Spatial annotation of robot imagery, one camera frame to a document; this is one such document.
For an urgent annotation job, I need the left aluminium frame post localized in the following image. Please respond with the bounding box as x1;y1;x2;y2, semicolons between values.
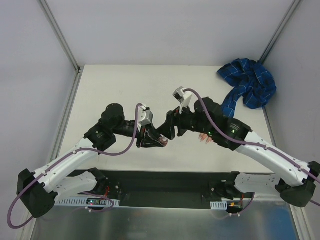
37;0;85;75

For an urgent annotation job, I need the aluminium rail right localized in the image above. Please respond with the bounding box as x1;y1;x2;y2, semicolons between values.
254;193;284;202

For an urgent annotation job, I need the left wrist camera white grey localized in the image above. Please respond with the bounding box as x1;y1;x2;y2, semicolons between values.
137;104;154;131

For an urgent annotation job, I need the blue plaid shirt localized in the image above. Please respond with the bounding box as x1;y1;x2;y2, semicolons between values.
217;58;277;118

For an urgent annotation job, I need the right aluminium frame post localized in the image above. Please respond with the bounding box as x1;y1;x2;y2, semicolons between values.
259;0;303;65

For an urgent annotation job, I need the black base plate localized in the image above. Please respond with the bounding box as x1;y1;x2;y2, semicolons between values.
89;168;253;209

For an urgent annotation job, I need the white cable duct right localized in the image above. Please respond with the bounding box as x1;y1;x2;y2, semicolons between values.
210;200;228;211

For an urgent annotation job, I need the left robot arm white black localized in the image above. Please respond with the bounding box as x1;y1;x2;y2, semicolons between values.
17;103;168;218

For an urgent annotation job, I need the white cable duct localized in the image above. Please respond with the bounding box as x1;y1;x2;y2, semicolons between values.
210;200;228;211
55;196;120;208

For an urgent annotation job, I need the red nail polish bottle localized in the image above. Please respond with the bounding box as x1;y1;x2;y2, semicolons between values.
158;136;168;148

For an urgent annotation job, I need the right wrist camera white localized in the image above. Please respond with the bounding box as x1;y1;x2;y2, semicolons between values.
172;86;192;114

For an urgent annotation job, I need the aluminium frame post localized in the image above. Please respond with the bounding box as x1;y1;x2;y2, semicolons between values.
37;0;85;75
259;0;303;65

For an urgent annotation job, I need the white cable duct left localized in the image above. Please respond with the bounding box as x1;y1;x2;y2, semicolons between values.
55;196;120;208

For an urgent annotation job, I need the mannequin hand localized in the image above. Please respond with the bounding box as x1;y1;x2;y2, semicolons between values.
198;133;214;144

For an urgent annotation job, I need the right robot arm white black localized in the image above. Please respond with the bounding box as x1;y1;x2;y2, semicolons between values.
157;97;320;208

